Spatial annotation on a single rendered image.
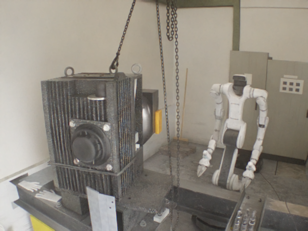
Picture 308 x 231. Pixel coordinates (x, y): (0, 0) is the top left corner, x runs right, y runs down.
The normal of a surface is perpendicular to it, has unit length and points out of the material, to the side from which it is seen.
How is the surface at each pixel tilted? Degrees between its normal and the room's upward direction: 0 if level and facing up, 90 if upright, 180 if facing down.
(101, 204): 90
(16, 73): 90
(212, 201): 90
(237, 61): 90
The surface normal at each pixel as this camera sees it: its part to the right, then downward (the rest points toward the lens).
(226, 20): -0.50, 0.23
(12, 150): 0.87, 0.14
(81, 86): -0.30, 0.25
